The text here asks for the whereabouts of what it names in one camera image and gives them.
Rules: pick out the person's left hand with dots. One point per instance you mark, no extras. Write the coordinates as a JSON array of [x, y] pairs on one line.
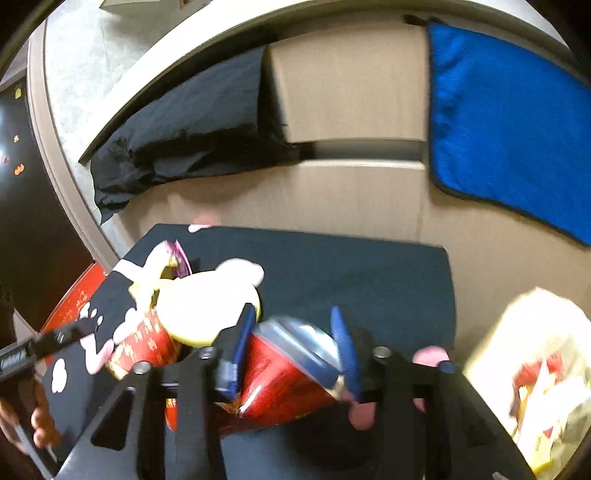
[[46, 422]]

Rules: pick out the purple snack wrapper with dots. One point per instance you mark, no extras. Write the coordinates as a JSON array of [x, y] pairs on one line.
[[180, 263]]

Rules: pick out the red plastic bag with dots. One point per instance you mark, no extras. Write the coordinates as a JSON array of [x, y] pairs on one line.
[[531, 374]]

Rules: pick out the pale yellow trash bag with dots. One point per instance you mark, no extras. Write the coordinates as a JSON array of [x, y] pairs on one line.
[[517, 323]]

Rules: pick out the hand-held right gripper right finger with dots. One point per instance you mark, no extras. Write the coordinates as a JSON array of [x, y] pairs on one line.
[[346, 355]]

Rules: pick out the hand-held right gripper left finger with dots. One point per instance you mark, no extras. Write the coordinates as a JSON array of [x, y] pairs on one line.
[[244, 337]]

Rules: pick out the red soda can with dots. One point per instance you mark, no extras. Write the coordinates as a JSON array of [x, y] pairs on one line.
[[286, 378]]

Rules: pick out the blue towel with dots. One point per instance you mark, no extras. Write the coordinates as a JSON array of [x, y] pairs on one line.
[[498, 129]]

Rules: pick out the black glossy appliance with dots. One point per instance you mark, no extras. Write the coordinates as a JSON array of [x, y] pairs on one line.
[[37, 207]]

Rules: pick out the black printed cloth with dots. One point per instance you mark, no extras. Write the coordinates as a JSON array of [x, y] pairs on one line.
[[346, 272]]

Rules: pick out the red instant noodle cup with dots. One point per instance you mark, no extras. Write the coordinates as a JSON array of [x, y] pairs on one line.
[[143, 344]]

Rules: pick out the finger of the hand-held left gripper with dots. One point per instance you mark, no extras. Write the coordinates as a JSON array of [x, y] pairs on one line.
[[64, 337]]

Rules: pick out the dark cloth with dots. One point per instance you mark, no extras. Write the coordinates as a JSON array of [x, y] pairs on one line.
[[184, 134]]

